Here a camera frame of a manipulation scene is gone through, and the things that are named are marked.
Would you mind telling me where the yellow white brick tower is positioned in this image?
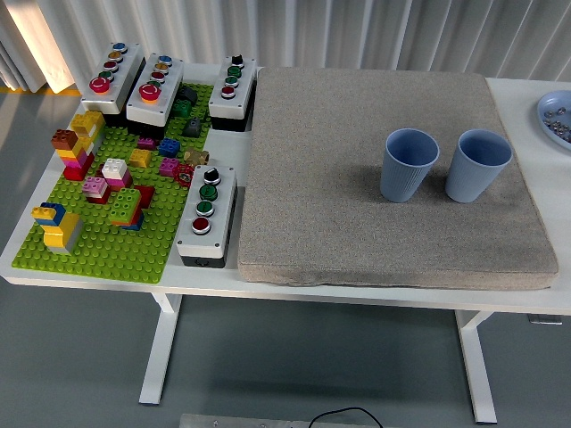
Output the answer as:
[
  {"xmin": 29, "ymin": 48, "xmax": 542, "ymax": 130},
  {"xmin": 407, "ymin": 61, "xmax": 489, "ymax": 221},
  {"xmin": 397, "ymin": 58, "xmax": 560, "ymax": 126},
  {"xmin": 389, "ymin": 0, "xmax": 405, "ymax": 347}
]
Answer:
[{"xmin": 70, "ymin": 110, "xmax": 107, "ymax": 155}]

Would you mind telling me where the green brick baseplate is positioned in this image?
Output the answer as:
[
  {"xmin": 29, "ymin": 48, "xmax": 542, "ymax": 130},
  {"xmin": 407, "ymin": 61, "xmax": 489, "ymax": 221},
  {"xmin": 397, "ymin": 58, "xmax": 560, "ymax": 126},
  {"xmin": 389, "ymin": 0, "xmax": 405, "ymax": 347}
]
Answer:
[{"xmin": 11, "ymin": 82, "xmax": 215, "ymax": 285}]

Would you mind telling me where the red valve handwheel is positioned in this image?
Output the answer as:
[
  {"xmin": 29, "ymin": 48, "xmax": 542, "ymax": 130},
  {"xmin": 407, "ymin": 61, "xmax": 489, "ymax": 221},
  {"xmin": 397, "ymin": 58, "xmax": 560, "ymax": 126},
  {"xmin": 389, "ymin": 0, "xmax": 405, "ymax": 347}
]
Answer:
[{"xmin": 173, "ymin": 163, "xmax": 196, "ymax": 187}]

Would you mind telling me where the five-button control box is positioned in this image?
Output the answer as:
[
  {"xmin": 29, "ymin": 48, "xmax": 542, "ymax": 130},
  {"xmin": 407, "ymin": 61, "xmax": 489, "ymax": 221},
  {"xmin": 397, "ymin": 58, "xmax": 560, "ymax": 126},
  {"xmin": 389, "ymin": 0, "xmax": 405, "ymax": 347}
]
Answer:
[
  {"xmin": 80, "ymin": 42, "xmax": 147, "ymax": 128},
  {"xmin": 126, "ymin": 53, "xmax": 186, "ymax": 139}
]

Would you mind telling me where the four-button control box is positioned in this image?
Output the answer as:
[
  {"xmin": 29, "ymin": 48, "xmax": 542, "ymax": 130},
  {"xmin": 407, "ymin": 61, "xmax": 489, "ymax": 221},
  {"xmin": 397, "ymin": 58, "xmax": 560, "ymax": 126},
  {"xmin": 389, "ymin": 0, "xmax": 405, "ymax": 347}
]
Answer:
[
  {"xmin": 176, "ymin": 164, "xmax": 239, "ymax": 269},
  {"xmin": 208, "ymin": 53, "xmax": 259, "ymax": 133}
]

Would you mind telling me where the brass pipe fitting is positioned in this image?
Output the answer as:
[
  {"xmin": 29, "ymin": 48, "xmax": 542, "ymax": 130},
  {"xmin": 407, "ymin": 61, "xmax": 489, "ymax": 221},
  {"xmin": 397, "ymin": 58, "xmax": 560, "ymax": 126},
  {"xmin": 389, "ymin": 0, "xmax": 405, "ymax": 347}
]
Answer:
[{"xmin": 183, "ymin": 148, "xmax": 211, "ymax": 166}]

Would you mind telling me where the grey-brown mat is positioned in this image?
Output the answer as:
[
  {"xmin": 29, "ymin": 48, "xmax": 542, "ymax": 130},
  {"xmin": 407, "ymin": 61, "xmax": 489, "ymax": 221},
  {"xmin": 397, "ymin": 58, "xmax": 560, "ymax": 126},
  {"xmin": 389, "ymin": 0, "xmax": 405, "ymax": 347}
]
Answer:
[{"xmin": 236, "ymin": 66, "xmax": 560, "ymax": 292}]

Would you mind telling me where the blue plate with metal nuts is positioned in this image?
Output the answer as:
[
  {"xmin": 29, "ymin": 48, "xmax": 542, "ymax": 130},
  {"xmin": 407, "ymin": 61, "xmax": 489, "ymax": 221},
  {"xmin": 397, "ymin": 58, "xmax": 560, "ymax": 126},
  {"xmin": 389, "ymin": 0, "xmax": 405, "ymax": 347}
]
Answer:
[{"xmin": 536, "ymin": 90, "xmax": 571, "ymax": 152}]

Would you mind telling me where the brown yellow red brick tower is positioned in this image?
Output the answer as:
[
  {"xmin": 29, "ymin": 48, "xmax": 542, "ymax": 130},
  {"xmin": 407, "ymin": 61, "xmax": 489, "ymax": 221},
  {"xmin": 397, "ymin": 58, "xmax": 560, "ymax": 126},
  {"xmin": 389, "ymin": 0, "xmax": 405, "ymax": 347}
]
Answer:
[{"xmin": 50, "ymin": 128, "xmax": 95, "ymax": 182}]

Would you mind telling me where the dark grey cylinder part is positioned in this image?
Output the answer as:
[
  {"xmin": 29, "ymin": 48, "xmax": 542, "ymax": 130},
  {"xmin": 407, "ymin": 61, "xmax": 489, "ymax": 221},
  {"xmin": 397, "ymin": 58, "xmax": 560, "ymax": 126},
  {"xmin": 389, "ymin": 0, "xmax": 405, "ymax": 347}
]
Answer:
[{"xmin": 177, "ymin": 84, "xmax": 200, "ymax": 107}]

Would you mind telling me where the white table leg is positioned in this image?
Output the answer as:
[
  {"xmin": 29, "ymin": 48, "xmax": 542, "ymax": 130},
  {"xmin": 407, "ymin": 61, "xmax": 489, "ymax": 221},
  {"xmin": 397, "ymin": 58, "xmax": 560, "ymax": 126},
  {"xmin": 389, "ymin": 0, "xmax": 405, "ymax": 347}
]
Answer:
[
  {"xmin": 454, "ymin": 310, "xmax": 499, "ymax": 424},
  {"xmin": 138, "ymin": 292, "xmax": 183, "ymax": 406}
]

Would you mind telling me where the blue ribbed cup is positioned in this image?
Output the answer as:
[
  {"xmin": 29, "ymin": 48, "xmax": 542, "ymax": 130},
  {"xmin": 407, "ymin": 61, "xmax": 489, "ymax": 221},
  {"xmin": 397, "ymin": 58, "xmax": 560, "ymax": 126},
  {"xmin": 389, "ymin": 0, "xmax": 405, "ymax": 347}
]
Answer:
[
  {"xmin": 379, "ymin": 128, "xmax": 441, "ymax": 204},
  {"xmin": 444, "ymin": 128, "xmax": 513, "ymax": 204}
]

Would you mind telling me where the white curtain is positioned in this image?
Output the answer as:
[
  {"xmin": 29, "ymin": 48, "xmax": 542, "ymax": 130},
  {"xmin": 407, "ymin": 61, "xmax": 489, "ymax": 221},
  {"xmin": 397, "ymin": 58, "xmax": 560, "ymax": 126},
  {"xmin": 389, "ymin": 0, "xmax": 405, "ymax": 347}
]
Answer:
[{"xmin": 0, "ymin": 0, "xmax": 571, "ymax": 95}]

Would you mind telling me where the blue yellow grey brick stack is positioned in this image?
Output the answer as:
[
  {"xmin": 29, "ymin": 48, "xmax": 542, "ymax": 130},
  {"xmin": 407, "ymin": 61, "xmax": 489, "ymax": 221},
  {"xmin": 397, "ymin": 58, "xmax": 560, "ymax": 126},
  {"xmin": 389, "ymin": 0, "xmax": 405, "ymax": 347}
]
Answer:
[{"xmin": 30, "ymin": 202, "xmax": 85, "ymax": 256}]

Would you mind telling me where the green brick stack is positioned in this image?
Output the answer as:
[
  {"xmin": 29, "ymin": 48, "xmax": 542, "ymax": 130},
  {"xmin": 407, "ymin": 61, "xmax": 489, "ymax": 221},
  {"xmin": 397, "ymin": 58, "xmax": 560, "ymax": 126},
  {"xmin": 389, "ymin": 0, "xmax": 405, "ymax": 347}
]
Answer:
[{"xmin": 108, "ymin": 186, "xmax": 146, "ymax": 232}]

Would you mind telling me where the pink white red brick stack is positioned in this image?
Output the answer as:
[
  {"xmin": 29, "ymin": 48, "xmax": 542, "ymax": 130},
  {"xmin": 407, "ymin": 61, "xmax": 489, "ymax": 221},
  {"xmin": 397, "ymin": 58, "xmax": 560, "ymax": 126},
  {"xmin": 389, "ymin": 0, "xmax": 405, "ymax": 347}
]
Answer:
[{"xmin": 81, "ymin": 176, "xmax": 112, "ymax": 205}]

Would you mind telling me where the black cable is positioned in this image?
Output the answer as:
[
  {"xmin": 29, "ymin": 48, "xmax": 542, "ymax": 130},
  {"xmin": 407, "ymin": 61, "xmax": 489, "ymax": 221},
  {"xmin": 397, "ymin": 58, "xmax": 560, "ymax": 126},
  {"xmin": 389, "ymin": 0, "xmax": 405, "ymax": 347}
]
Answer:
[{"xmin": 309, "ymin": 406, "xmax": 385, "ymax": 428}]

